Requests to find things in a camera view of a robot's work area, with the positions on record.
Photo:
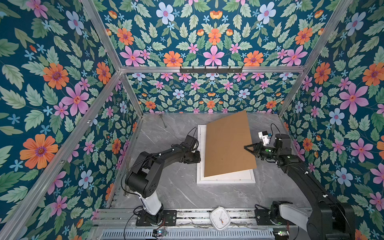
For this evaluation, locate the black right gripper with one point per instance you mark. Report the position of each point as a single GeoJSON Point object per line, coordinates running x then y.
{"type": "Point", "coordinates": [257, 150]}

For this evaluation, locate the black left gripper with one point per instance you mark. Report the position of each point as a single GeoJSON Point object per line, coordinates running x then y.
{"type": "Point", "coordinates": [197, 159]}

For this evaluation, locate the white picture frame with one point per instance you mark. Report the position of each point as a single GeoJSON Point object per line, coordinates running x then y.
{"type": "Point", "coordinates": [225, 181]}

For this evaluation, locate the brown backing board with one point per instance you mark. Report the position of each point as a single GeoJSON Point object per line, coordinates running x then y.
{"type": "Point", "coordinates": [224, 149]}

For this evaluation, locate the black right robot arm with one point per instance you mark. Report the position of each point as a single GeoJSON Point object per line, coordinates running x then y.
{"type": "Point", "coordinates": [329, 219]}

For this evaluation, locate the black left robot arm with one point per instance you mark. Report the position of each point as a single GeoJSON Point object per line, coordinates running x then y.
{"type": "Point", "coordinates": [143, 177]}

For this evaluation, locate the white square clock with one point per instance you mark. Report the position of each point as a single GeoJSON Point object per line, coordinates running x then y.
{"type": "Point", "coordinates": [220, 219]}

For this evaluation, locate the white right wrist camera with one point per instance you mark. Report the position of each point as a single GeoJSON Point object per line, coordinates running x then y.
{"type": "Point", "coordinates": [265, 137]}

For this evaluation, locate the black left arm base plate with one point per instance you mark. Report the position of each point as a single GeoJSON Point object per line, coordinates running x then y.
{"type": "Point", "coordinates": [168, 217]}

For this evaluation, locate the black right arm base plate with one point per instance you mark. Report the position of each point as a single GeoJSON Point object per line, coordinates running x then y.
{"type": "Point", "coordinates": [266, 217]}

